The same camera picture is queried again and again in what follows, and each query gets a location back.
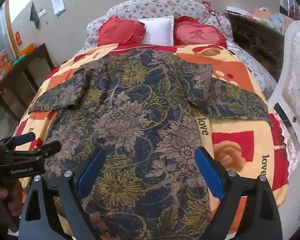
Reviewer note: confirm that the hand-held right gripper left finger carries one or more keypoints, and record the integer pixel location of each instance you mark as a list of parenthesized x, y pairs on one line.
[(90, 172)]

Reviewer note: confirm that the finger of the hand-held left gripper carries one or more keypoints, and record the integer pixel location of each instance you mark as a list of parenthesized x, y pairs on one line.
[(48, 148), (22, 138)]

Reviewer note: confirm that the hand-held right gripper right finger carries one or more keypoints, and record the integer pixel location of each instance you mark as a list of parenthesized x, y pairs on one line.
[(210, 172)]

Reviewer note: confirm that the dark floral patterned shirt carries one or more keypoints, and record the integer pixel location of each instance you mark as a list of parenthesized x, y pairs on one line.
[(130, 120)]

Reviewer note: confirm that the person's left hand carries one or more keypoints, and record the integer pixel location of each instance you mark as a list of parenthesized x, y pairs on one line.
[(2, 195)]

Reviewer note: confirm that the printed orange red blanket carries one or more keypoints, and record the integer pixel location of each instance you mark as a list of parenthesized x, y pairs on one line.
[(240, 142)]

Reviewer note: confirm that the dark wooden side table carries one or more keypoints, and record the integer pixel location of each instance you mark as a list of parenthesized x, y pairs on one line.
[(27, 72)]

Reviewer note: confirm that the green packet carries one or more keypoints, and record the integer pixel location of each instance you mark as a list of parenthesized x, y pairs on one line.
[(20, 60)]

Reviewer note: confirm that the orange box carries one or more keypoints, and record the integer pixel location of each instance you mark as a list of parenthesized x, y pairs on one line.
[(26, 50)]

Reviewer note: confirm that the dark hanging cloth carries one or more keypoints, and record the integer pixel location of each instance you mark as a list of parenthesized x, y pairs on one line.
[(35, 16)]

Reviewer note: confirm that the red heart pillow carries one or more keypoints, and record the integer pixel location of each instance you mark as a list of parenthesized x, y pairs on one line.
[(117, 32), (197, 35)]

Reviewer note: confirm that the dark carved wooden cabinet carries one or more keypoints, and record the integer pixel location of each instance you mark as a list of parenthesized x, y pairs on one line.
[(257, 42)]

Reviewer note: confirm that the white pillow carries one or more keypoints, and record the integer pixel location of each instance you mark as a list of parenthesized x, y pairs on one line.
[(157, 30)]

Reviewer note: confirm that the red ruffled cloth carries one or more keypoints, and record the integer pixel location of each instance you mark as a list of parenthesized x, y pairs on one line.
[(211, 6)]

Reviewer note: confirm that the pile of plastic packets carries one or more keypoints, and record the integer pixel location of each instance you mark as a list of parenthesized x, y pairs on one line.
[(265, 15)]

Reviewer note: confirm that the floral bed sheet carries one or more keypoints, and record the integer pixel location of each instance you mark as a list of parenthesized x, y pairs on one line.
[(165, 6)]

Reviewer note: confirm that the red wall sticker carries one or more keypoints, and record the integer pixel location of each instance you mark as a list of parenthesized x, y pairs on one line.
[(18, 38)]

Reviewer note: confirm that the white wall switch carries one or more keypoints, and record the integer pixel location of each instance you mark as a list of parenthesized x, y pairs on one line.
[(42, 13)]

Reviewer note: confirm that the wall poster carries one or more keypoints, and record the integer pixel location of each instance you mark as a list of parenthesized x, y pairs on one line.
[(57, 2)]

